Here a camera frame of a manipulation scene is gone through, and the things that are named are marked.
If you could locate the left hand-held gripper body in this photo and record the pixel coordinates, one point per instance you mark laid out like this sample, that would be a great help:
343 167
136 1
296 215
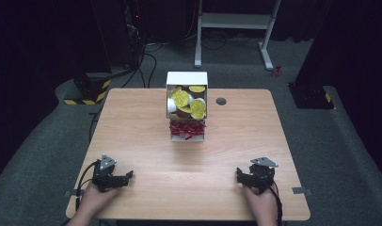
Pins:
103 175

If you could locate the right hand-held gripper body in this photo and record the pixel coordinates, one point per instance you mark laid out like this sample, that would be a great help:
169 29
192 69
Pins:
262 175

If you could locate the person's left hand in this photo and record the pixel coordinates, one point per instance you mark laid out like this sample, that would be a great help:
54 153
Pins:
93 201

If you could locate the person's right hand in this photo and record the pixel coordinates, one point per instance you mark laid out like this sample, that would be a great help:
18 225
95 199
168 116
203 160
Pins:
264 205

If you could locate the grey tape strip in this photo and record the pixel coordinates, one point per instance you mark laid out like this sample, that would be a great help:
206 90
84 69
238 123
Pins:
302 190
70 193

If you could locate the pile of red packets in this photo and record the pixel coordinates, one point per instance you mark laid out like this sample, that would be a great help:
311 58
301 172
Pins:
186 128

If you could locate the black yellow striped stand base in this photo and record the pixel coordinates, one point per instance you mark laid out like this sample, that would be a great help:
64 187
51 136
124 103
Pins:
92 91

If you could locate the pile of yellow-lidded cups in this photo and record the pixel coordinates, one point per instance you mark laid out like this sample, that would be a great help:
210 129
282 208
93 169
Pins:
181 99

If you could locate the small red floor object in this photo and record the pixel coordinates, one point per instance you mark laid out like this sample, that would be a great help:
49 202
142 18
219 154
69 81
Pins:
276 71

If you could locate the white cardboard dispenser box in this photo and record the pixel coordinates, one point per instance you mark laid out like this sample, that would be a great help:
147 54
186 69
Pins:
186 78

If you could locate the dark equipment rack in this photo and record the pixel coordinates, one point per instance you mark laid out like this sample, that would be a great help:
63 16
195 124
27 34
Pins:
132 31

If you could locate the white metal stand frame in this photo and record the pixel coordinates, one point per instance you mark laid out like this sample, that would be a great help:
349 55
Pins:
233 20

